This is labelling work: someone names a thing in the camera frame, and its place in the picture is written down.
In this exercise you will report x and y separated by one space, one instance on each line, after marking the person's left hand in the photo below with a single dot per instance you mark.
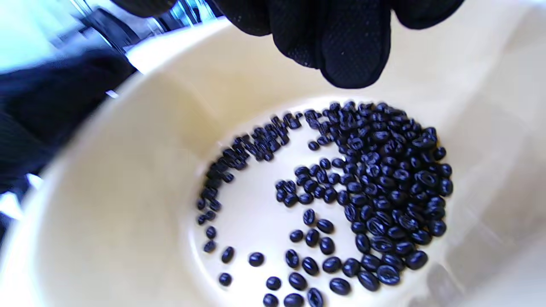
42 115

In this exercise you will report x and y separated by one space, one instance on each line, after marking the yellow plastic basin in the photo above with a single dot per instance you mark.
128 192

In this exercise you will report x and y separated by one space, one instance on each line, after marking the pile of coffee beans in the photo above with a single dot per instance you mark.
375 183

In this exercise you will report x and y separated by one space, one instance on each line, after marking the person's right hand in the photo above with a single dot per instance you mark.
332 34

